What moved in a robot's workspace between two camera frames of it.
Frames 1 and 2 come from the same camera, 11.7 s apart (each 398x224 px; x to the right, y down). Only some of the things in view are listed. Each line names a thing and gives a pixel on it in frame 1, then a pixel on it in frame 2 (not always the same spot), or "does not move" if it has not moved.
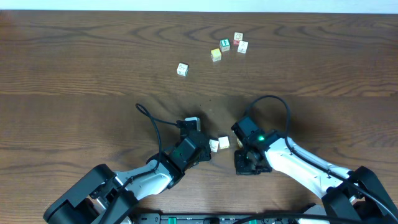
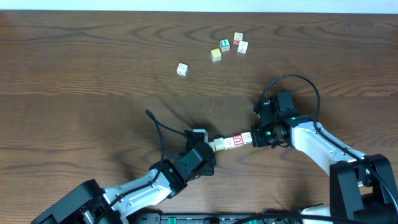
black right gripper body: [244, 165] to [265, 135]
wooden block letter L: [183, 69] does not move
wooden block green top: [224, 45] does not move
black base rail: [235, 218] does not move
